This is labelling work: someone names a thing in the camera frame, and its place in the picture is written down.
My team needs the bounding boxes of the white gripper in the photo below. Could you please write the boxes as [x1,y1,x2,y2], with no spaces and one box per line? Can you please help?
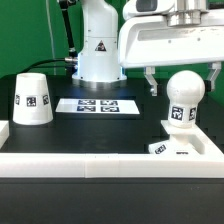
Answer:
[118,14,224,96]

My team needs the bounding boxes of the white lamp bulb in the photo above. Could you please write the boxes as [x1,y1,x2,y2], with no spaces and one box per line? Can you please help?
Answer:
[167,70,205,128]

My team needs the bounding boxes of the white lamp base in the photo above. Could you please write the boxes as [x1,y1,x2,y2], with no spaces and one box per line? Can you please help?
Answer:
[148,120,199,156]

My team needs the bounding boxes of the white lamp shade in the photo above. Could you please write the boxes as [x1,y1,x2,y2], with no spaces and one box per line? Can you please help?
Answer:
[13,73,53,125]

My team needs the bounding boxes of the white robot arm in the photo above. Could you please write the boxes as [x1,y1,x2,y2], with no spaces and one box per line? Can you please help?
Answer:
[58,0,224,96]

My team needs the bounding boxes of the white marker sheet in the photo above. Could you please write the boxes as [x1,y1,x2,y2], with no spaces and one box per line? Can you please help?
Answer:
[56,98,139,115]

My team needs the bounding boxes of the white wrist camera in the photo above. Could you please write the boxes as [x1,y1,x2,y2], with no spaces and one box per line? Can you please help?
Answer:
[123,0,174,20]

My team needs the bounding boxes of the white fence frame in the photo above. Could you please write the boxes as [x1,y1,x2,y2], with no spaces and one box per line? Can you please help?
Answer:
[0,120,224,178]

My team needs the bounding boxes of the black cable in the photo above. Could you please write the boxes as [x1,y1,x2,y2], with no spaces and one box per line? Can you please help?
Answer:
[20,57,80,74]

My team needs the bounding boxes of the grey cable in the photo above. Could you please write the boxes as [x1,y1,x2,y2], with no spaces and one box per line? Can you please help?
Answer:
[45,0,57,76]

